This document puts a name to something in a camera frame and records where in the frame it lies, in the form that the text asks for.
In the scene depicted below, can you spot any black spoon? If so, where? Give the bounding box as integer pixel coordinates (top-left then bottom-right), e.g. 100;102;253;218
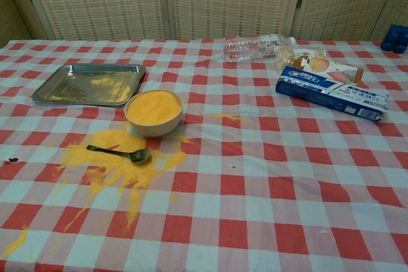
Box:
86;145;152;165

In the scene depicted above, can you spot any off-white bowl of yellow powder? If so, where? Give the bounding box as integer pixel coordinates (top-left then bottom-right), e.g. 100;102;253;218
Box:
124;89;184;138

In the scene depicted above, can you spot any stainless steel tray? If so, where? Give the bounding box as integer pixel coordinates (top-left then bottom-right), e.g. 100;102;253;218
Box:
31;64;147;108

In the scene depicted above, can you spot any small yellow powder patch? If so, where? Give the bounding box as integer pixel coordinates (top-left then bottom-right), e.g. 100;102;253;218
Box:
0;225;29;259
211;113;245;124

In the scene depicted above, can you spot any clear plastic water bottle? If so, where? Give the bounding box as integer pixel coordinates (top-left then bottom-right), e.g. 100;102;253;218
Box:
222;33;296;64

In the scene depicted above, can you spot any spilled yellow powder pile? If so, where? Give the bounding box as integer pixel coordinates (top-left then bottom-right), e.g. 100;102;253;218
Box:
50;122;192;233

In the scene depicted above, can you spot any blue toothpaste box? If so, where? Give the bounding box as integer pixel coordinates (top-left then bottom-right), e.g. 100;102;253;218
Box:
275;66;390;123

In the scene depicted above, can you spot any clear snack packet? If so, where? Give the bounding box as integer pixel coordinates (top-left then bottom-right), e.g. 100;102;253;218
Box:
275;46;365;86

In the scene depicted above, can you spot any blue plastic toy block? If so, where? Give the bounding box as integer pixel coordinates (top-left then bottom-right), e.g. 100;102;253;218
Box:
381;24;408;54

